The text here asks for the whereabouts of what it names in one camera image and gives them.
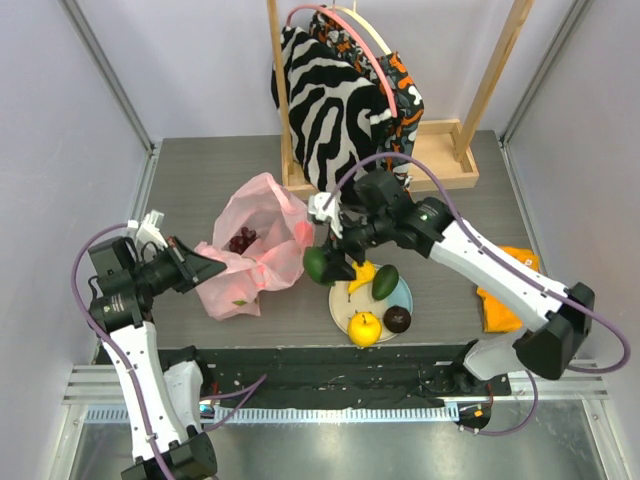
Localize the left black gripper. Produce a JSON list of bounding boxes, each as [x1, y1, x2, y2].
[[131, 235, 225, 296]]

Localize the fake green avocado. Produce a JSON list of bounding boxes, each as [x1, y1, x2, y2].
[[303, 246, 327, 285], [371, 264, 399, 301]]

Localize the fake yellow pear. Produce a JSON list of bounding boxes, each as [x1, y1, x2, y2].
[[347, 260, 376, 295]]

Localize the fake mangosteen green leaves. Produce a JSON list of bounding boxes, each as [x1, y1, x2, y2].
[[383, 305, 412, 334]]

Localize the pink plastic bag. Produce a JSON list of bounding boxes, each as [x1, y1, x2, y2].
[[195, 173, 315, 320]]

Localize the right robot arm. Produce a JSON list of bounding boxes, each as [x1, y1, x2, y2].
[[308, 170, 595, 395]]

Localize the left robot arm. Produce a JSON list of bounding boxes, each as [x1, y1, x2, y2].
[[89, 237, 226, 479]]

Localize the fake red grape bunch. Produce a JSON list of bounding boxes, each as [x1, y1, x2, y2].
[[228, 226, 257, 255]]

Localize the fake orange fruit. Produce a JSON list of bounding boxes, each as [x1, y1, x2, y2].
[[347, 312, 382, 348]]

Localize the cream and blue plate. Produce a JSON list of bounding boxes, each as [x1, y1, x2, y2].
[[328, 263, 413, 343]]

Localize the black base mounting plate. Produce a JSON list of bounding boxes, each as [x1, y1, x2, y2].
[[199, 345, 511, 410]]

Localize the wooden clothes rack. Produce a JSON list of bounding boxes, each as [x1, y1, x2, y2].
[[267, 1, 533, 201]]

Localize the black white zebra garment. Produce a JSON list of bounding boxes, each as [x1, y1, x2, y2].
[[280, 26, 392, 192]]

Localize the orange black patterned garment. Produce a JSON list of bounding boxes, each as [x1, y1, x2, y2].
[[308, 9, 426, 194]]

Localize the orange folded cloth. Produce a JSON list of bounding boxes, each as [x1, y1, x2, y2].
[[476, 246, 540, 334]]

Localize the cream wooden hanger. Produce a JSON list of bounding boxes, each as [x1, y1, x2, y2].
[[331, 1, 392, 55]]

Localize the pink hanger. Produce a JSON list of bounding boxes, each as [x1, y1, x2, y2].
[[285, 4, 397, 118]]

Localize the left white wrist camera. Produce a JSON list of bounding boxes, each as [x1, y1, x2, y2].
[[126, 210, 168, 249]]

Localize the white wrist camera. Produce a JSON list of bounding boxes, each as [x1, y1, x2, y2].
[[307, 192, 345, 239], [126, 210, 168, 249]]

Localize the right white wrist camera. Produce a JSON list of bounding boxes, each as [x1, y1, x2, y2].
[[307, 192, 345, 239]]

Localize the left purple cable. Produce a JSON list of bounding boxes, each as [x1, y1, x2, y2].
[[71, 222, 269, 480]]

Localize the white slotted cable duct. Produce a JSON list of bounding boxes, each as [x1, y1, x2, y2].
[[84, 403, 459, 425]]

